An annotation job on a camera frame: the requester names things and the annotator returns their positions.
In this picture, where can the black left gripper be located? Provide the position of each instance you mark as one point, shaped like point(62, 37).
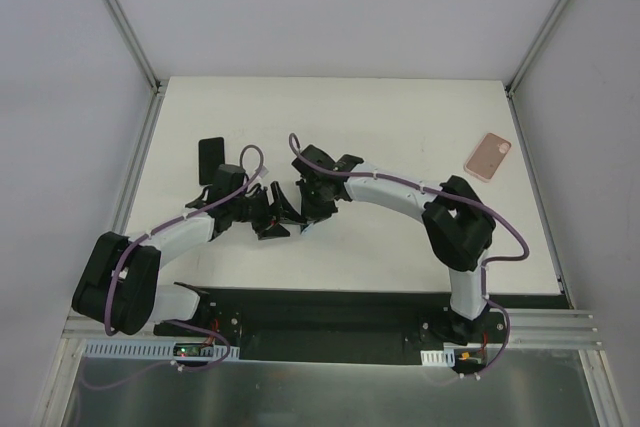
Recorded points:
point(266, 214)

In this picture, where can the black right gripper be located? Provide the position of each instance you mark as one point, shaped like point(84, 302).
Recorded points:
point(310, 195)

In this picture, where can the light blue phone case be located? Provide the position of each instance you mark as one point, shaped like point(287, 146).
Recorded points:
point(306, 229)

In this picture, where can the black screen smartphone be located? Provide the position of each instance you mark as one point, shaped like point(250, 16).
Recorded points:
point(211, 154)

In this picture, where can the pink phone case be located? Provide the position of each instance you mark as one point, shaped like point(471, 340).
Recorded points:
point(487, 157)

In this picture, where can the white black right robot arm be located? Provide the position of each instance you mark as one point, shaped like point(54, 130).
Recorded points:
point(458, 228)

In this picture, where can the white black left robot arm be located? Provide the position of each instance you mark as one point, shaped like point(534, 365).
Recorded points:
point(119, 285)

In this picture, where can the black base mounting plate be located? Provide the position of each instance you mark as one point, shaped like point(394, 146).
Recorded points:
point(367, 348)

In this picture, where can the left white cable duct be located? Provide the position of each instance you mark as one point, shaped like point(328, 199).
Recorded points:
point(158, 350)

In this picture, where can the white cable duct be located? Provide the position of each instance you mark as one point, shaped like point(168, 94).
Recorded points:
point(158, 350)
point(438, 358)

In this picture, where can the right white cable duct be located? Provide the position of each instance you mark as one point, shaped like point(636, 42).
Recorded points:
point(438, 358)

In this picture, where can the aluminium front frame rail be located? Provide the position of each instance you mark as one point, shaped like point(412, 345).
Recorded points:
point(518, 328)

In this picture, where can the left aluminium corner post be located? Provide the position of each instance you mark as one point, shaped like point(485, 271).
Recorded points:
point(132, 44)

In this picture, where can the aluminium corner post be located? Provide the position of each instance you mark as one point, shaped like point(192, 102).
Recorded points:
point(542, 36)
point(132, 44)

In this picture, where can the right aluminium corner post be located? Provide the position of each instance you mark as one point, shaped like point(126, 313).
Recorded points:
point(542, 36)

